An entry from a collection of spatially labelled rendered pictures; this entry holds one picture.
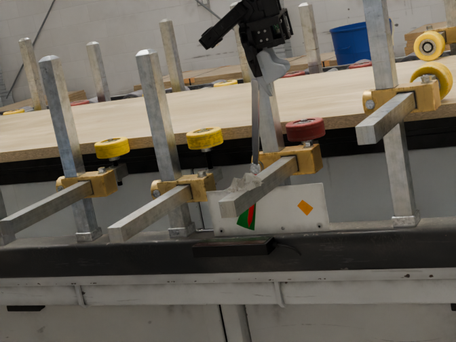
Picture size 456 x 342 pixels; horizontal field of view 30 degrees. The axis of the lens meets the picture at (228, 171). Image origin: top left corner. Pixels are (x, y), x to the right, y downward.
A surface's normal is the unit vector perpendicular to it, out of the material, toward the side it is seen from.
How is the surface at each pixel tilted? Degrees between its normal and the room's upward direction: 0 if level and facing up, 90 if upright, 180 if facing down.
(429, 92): 90
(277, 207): 90
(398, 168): 90
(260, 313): 90
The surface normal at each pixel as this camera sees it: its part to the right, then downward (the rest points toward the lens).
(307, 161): -0.41, 0.26
